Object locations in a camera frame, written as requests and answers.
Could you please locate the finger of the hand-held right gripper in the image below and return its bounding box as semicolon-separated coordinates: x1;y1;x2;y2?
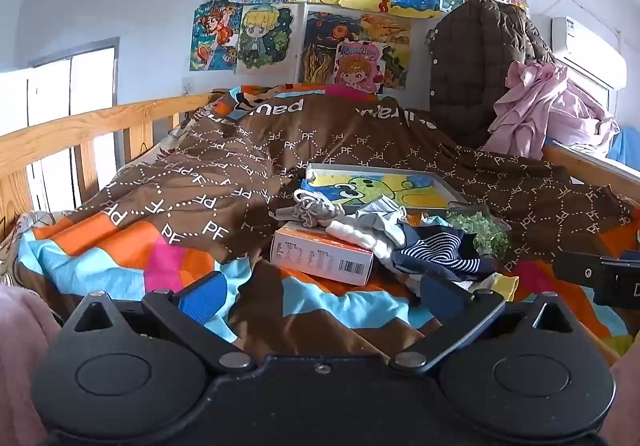
552;251;608;284

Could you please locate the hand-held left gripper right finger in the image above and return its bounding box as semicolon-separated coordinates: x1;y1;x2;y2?
391;275;576;373

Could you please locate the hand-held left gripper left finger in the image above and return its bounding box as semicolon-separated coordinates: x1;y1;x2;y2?
60;271;255;373

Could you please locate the navy striped sock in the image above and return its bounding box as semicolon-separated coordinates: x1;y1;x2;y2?
392;223;497;278

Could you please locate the pastel striped sock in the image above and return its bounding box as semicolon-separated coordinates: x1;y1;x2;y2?
470;273;521;303

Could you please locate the white sock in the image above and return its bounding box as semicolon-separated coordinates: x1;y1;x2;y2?
325;219;375;248
350;232;396;261

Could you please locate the blue face mask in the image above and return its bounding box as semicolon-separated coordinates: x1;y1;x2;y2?
369;195;408;218

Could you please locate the shallow grey box with drawing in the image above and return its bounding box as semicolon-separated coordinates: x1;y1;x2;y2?
300;162;471;218

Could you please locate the grey drawstring pouch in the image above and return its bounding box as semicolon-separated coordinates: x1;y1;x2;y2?
270;190;346;230

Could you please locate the person's right forearm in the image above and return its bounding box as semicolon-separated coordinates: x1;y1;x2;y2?
599;352;640;446

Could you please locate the glass jar of green stars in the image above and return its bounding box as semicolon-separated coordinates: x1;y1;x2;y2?
445;206;512;258

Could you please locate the orange and white carton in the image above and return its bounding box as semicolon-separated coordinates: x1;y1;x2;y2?
270;221;375;286

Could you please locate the blue cloth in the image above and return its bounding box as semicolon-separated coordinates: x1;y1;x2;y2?
606;125;640;173

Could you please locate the pink crumpled garment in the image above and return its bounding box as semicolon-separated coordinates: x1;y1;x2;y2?
482;60;621;161

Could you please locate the brown printed duvet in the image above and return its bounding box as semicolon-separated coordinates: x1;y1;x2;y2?
15;84;640;362

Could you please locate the person's pink fuzzy clothing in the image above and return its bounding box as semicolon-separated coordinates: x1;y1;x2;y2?
0;283;63;446

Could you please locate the floral bed sheet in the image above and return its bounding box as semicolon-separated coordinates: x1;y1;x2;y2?
0;209;56;277

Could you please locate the brown quilted jacket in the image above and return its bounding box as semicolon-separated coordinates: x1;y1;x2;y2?
426;0;556;149

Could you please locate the white air conditioner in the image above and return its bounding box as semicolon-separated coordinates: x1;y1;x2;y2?
551;15;628;90

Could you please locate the pink cartoon girl poster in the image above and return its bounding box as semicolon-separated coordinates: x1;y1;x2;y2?
333;40;386;96

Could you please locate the window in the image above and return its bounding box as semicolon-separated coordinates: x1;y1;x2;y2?
0;39;121;214

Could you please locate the orange-haired mermaid drawing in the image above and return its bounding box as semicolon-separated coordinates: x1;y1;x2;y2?
189;0;244;73

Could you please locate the blond child drawing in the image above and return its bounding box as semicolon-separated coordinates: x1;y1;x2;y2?
235;3;307;76

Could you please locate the dark blue swirly drawing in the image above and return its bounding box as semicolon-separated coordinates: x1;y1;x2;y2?
299;9;363;86

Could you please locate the wooden bed rail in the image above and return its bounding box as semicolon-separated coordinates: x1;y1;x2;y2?
542;141;640;207
0;94;221;239

